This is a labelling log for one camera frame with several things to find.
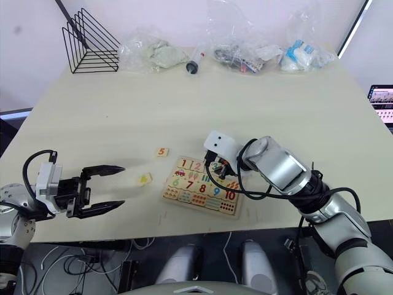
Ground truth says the laptop with lit screen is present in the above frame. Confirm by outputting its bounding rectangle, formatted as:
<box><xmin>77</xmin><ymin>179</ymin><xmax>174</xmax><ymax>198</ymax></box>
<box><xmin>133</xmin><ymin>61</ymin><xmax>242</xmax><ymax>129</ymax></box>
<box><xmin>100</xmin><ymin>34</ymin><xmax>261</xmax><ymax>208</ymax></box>
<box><xmin>366</xmin><ymin>84</ymin><xmax>393</xmax><ymax>127</ymax></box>

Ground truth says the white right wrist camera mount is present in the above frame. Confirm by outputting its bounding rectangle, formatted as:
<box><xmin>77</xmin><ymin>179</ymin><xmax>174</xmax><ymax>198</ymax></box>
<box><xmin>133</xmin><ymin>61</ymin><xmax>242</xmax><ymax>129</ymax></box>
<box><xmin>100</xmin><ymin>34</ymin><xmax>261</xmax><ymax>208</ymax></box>
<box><xmin>203</xmin><ymin>130</ymin><xmax>239</xmax><ymax>176</ymax></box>

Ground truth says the loose yellow star tile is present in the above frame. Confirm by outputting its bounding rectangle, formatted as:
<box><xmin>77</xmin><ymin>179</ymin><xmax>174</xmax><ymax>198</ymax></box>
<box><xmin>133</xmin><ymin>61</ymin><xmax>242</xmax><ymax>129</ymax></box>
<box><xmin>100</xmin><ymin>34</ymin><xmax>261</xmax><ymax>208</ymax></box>
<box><xmin>135</xmin><ymin>171</ymin><xmax>154</xmax><ymax>187</ymax></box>

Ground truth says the plastic bag with green cloth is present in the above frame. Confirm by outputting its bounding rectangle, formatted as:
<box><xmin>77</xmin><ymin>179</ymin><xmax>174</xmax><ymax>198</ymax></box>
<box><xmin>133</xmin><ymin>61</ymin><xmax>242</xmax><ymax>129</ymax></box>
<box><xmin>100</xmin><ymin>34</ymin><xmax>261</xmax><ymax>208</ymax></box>
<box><xmin>117</xmin><ymin>26</ymin><xmax>192</xmax><ymax>75</ymax></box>

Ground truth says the plastic bag with cables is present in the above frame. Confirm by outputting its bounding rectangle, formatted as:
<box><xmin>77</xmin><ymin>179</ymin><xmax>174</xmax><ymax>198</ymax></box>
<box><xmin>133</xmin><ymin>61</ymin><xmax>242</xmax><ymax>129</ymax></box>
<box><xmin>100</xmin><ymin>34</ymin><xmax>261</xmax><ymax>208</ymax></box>
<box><xmin>204</xmin><ymin>0</ymin><xmax>284</xmax><ymax>74</ymax></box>

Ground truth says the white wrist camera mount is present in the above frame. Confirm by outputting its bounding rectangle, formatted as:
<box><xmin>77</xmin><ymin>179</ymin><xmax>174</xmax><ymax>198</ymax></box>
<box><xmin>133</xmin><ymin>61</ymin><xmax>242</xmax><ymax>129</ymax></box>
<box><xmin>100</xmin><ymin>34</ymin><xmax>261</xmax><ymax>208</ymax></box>
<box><xmin>34</xmin><ymin>162</ymin><xmax>64</xmax><ymax>215</ymax></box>
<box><xmin>203</xmin><ymin>130</ymin><xmax>239</xmax><ymax>176</ymax></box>

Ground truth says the grey robot torso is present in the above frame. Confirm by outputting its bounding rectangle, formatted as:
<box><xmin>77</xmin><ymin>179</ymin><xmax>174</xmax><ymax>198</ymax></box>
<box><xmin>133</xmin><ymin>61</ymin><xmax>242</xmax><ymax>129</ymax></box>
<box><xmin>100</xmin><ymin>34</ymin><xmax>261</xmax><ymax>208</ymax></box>
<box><xmin>119</xmin><ymin>278</ymin><xmax>277</xmax><ymax>295</ymax></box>

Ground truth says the dark dots picture tile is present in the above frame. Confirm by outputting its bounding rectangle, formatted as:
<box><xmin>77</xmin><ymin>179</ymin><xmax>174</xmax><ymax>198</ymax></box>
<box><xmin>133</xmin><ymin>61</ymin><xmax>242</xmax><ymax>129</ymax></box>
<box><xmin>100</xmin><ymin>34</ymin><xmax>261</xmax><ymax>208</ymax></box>
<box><xmin>219</xmin><ymin>200</ymin><xmax>236</xmax><ymax>214</ymax></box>

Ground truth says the silver rounded robot leg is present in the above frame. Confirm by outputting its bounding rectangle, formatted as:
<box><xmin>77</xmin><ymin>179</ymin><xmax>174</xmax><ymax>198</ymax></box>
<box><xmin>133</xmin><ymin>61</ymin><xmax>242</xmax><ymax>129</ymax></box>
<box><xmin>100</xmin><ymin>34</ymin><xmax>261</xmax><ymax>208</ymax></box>
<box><xmin>240</xmin><ymin>239</ymin><xmax>279</xmax><ymax>295</ymax></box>
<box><xmin>154</xmin><ymin>243</ymin><xmax>204</xmax><ymax>285</ymax></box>

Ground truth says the dark side table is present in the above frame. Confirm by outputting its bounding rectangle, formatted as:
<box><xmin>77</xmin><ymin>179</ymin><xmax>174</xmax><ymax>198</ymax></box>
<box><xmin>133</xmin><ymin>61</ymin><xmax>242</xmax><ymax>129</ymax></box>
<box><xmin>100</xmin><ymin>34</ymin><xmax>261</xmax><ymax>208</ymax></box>
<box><xmin>0</xmin><ymin>107</ymin><xmax>34</xmax><ymax>157</ymax></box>

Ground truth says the white floor cable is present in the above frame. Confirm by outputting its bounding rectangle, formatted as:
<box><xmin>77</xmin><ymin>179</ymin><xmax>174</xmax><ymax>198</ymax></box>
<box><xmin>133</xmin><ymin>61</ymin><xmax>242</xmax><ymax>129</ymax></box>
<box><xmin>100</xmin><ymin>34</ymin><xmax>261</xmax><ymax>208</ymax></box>
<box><xmin>131</xmin><ymin>237</ymin><xmax>155</xmax><ymax>250</ymax></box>
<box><xmin>222</xmin><ymin>232</ymin><xmax>233</xmax><ymax>262</ymax></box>
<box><xmin>39</xmin><ymin>242</ymin><xmax>123</xmax><ymax>279</ymax></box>

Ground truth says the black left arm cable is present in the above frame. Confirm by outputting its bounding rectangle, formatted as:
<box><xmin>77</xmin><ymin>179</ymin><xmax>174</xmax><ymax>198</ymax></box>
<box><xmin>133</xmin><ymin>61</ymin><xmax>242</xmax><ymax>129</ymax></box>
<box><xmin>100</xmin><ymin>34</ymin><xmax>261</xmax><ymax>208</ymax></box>
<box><xmin>22</xmin><ymin>149</ymin><xmax>58</xmax><ymax>205</ymax></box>

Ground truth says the plastic bag with blue-white packs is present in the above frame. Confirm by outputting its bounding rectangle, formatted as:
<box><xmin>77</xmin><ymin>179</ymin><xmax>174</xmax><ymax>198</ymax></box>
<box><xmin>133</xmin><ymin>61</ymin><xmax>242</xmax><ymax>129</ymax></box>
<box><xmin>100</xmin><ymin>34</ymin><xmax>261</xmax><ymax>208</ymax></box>
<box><xmin>277</xmin><ymin>8</ymin><xmax>339</xmax><ymax>74</ymax></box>

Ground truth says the clear plastic syringe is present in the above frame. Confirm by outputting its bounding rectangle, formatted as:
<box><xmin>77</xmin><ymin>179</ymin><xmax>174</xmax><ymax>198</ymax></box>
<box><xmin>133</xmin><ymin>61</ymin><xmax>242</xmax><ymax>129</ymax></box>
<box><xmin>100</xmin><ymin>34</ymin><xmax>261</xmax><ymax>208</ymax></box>
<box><xmin>185</xmin><ymin>42</ymin><xmax>207</xmax><ymax>76</ymax></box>

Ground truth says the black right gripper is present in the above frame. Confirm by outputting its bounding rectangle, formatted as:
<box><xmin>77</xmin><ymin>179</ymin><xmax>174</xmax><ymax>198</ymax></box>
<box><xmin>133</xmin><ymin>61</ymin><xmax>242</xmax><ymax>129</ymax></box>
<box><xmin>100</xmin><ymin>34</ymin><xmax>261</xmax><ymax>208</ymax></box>
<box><xmin>204</xmin><ymin>149</ymin><xmax>237</xmax><ymax>181</ymax></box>

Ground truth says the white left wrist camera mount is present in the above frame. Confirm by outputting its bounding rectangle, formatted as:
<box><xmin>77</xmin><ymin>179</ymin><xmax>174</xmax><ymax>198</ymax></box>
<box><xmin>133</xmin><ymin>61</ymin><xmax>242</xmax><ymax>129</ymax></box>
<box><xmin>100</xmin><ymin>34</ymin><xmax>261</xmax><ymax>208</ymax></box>
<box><xmin>34</xmin><ymin>162</ymin><xmax>64</xmax><ymax>215</ymax></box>

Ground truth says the black-framed monitor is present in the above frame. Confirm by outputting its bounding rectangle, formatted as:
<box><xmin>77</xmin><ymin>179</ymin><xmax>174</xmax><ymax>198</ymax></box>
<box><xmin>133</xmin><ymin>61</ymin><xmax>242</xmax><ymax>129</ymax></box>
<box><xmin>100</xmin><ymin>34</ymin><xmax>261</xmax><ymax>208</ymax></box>
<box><xmin>335</xmin><ymin>0</ymin><xmax>393</xmax><ymax>60</ymax></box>

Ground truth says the white sneaker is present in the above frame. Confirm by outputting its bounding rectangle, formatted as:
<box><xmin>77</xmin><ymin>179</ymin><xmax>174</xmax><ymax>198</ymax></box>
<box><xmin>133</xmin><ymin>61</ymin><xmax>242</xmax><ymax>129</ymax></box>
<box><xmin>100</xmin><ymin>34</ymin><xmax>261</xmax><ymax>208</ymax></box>
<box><xmin>305</xmin><ymin>270</ymin><xmax>332</xmax><ymax>295</ymax></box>

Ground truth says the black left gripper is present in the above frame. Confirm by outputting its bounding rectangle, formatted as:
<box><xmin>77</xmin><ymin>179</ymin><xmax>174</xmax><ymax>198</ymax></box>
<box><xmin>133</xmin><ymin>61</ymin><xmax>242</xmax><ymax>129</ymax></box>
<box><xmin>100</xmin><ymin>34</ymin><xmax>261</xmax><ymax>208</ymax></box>
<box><xmin>54</xmin><ymin>165</ymin><xmax>126</xmax><ymax>220</ymax></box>

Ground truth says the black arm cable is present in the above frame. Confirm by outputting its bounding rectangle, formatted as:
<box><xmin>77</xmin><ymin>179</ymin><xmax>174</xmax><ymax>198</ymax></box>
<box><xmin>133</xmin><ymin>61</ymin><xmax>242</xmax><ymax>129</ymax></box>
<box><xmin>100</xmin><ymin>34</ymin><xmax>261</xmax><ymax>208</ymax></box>
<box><xmin>22</xmin><ymin>149</ymin><xmax>58</xmax><ymax>205</ymax></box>
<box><xmin>204</xmin><ymin>138</ymin><xmax>360</xmax><ymax>213</ymax></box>

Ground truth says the wooden number puzzle board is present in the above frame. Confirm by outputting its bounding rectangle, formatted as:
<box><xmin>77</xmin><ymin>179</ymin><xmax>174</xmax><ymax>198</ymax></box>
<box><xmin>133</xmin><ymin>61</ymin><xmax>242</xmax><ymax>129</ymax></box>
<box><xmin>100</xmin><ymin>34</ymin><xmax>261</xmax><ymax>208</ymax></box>
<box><xmin>161</xmin><ymin>155</ymin><xmax>247</xmax><ymax>221</ymax></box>

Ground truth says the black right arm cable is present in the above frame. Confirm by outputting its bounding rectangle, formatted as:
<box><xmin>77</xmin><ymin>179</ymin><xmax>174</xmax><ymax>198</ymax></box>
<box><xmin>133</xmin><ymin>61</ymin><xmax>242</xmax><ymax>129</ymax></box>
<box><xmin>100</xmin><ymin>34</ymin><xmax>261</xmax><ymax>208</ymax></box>
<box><xmin>204</xmin><ymin>138</ymin><xmax>360</xmax><ymax>213</ymax></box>

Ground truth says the black wire file rack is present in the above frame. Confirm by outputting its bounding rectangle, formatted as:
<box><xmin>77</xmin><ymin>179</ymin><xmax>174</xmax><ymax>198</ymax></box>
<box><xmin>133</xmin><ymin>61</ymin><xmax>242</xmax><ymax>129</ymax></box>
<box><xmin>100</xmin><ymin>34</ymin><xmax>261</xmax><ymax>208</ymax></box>
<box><xmin>61</xmin><ymin>7</ymin><xmax>121</xmax><ymax>75</ymax></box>

